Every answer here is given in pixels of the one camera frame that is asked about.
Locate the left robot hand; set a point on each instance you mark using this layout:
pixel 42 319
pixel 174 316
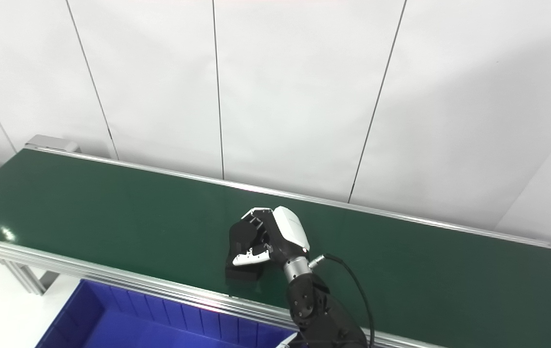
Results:
pixel 289 342

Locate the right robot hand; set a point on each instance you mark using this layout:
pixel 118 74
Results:
pixel 285 232

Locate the black cylinder block part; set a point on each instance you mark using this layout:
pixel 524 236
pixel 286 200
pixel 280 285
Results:
pixel 244 241

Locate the blue plastic bin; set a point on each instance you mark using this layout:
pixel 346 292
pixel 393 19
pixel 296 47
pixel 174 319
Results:
pixel 135 324

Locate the green conveyor belt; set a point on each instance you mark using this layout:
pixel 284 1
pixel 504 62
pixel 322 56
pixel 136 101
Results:
pixel 111 212
pixel 135 282

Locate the grey conveyor motor box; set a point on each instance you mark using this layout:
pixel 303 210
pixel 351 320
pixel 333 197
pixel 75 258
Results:
pixel 52 143

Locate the aluminium conveyor leg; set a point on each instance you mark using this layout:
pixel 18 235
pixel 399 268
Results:
pixel 28 278

